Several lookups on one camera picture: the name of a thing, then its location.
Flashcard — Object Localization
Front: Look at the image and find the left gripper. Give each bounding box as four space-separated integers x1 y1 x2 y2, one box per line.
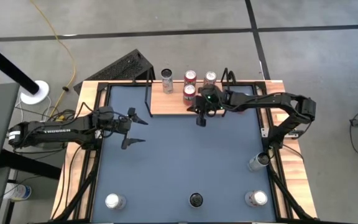
116 108 149 150

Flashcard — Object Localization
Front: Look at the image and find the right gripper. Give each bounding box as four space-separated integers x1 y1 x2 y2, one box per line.
186 93 229 128

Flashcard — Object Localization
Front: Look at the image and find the silver Diet Coke can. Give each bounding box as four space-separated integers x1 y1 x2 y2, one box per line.
104 193 127 210
203 70 218 88
244 189 269 208

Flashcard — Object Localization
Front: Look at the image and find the white Celsius can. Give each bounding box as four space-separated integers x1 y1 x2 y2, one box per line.
246 151 271 172
160 68 174 95

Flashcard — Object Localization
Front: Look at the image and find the black can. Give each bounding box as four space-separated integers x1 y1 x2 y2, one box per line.
188 192 204 208

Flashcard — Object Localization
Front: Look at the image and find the blue-grey table mat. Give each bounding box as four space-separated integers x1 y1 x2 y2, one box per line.
91 84 278 223

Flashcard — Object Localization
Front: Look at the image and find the black perforated metal box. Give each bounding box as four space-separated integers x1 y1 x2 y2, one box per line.
73 49 156 94

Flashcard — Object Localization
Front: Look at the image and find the black rig strut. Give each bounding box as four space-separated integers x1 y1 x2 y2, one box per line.
50 146 101 222
268 172 310 222

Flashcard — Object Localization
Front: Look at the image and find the black desk beam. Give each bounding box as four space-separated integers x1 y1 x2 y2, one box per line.
0 149 62 180

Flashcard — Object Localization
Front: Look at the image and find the white bottle with blue label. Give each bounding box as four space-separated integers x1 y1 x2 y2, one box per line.
3 182 32 202

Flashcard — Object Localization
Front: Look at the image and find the black pole with white base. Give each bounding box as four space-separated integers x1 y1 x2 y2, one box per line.
0 35 50 106

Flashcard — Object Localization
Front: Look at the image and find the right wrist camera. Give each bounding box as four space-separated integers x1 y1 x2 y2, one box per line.
201 88 222 105

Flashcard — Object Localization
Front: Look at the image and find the wooden shelf with black frame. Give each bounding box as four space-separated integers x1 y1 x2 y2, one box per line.
144 67 237 118

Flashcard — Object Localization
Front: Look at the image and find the yellow cable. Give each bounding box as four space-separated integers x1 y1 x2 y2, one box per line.
29 0 76 121

